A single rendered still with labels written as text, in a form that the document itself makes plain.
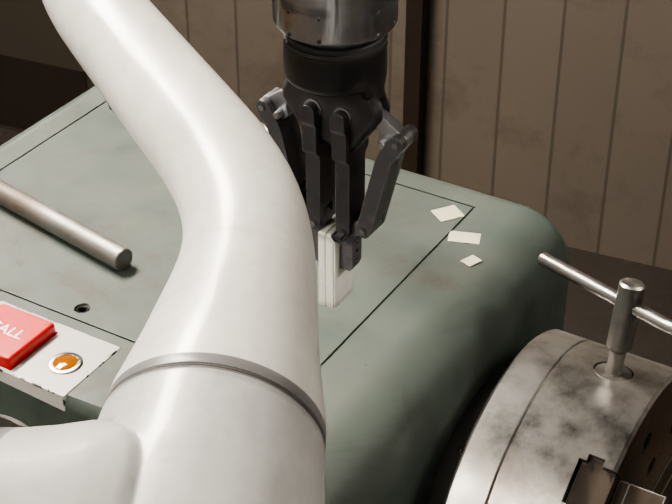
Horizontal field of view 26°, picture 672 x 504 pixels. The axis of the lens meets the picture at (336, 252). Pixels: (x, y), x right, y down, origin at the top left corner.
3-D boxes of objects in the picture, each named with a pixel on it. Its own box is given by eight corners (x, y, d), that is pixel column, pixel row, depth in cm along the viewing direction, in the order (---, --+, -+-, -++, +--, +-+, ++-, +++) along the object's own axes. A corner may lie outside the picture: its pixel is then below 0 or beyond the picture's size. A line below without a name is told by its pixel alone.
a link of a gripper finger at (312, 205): (316, 108, 106) (299, 103, 106) (314, 236, 112) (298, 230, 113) (343, 87, 108) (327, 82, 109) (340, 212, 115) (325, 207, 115)
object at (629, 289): (589, 397, 126) (614, 280, 121) (606, 391, 128) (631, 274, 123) (608, 409, 125) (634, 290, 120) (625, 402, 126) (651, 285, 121)
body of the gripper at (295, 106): (256, 32, 103) (260, 147, 108) (360, 60, 99) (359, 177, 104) (312, -5, 108) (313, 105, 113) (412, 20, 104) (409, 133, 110)
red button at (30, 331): (-42, 355, 125) (-46, 336, 123) (5, 319, 129) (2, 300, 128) (11, 378, 122) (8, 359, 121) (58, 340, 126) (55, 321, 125)
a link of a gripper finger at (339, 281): (345, 216, 114) (353, 218, 114) (345, 288, 118) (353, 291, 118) (325, 234, 112) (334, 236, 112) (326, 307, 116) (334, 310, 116)
